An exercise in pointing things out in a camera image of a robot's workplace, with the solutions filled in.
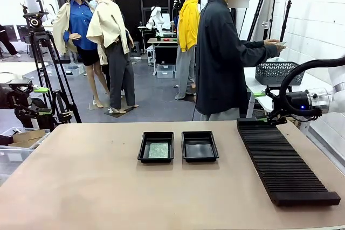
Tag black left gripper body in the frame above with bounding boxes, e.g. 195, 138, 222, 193
0, 86, 27, 111

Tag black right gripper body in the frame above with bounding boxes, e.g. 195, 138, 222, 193
273, 91, 311, 112

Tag black ESD tray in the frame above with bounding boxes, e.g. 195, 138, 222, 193
181, 130, 220, 163
137, 131, 175, 164

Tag person's right forearm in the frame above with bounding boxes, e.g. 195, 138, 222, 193
239, 40, 280, 67

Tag person's right hand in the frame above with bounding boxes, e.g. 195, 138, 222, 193
263, 38, 282, 50

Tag black backpack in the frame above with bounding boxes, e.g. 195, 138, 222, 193
16, 97, 56, 131

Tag white side table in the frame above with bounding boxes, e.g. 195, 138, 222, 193
242, 65, 345, 123

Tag grey perforated basket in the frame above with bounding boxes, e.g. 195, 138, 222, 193
254, 61, 305, 86

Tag brown cardboard box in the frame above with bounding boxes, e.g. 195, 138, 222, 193
8, 129, 46, 149

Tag white round-cornered table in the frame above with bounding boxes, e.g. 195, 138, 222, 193
0, 61, 51, 80

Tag clear plastic storage bin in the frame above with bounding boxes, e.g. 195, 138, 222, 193
63, 64, 85, 77
156, 64, 176, 79

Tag black slotted PCB rack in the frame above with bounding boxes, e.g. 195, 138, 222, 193
236, 118, 342, 207

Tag large clear plastic bin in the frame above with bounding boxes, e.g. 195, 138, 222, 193
0, 127, 52, 177

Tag person in dark shirt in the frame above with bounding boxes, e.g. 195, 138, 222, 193
192, 0, 286, 122

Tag background person in black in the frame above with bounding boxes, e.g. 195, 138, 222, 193
0, 24, 22, 58

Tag mannequin with blue shirt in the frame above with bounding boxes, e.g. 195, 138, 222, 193
52, 0, 110, 109

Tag thin black stand pole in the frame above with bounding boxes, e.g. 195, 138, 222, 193
279, 0, 293, 43

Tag black light stand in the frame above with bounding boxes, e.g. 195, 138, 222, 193
246, 0, 280, 42

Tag mannequin with cream jacket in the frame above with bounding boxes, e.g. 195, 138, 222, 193
86, 0, 140, 114

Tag mannequin with yellow hoodie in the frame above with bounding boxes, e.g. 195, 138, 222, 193
174, 0, 202, 101

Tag dark stool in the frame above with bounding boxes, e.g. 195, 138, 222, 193
130, 41, 141, 58

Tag background work table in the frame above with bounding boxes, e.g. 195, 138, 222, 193
147, 37, 180, 76

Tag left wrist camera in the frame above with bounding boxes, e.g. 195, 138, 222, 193
5, 78, 33, 87

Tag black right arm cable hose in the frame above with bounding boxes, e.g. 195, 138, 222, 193
279, 57, 345, 119

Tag black camera tripod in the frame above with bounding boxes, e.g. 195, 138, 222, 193
20, 0, 82, 131

